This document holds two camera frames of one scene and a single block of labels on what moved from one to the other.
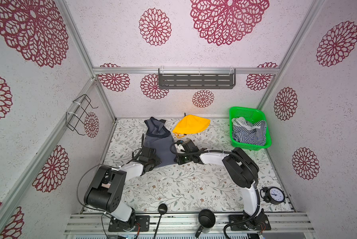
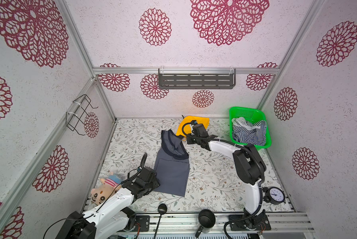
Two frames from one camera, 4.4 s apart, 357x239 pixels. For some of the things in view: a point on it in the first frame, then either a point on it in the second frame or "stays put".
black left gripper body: (154, 162) -> (150, 187)
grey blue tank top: (157, 136) -> (172, 165)
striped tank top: (253, 133) stays put
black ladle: (162, 208) stays put
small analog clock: (273, 194) stays put
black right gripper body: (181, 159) -> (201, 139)
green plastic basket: (252, 115) stays put
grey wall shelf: (197, 78) stays put
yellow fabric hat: (190, 124) stays put
